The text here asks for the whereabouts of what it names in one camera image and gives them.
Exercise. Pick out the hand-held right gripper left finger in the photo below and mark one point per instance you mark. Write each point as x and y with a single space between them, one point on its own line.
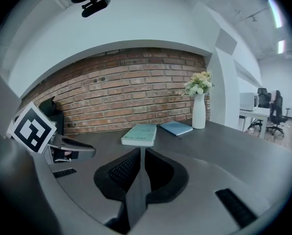
116 177

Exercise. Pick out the pale artificial flower bouquet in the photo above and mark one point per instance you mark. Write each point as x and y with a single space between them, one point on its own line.
199 83

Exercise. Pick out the black office chair with jacket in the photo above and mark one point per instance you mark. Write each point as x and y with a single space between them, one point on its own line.
277 111

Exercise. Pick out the teal hardcover book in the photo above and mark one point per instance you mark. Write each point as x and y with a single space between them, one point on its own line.
139 134

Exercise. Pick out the white office table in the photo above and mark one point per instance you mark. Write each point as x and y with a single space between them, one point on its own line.
254 113

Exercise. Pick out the white ceramic vase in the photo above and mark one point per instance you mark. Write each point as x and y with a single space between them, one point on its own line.
198 114

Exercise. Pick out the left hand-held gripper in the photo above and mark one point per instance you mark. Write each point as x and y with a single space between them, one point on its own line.
32 128

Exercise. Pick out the long ceiling light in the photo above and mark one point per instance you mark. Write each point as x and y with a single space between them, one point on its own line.
275 12

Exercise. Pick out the white boxy appliance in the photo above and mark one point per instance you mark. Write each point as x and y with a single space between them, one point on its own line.
248 101

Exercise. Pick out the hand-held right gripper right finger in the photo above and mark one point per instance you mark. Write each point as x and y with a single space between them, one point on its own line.
167 180

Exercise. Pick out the blue notebook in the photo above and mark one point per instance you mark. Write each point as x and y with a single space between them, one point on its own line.
176 127

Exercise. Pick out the short ceiling light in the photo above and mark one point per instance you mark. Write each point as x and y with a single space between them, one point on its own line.
281 46

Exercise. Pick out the black mesh office chair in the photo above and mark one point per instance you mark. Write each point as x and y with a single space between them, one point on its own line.
263 98

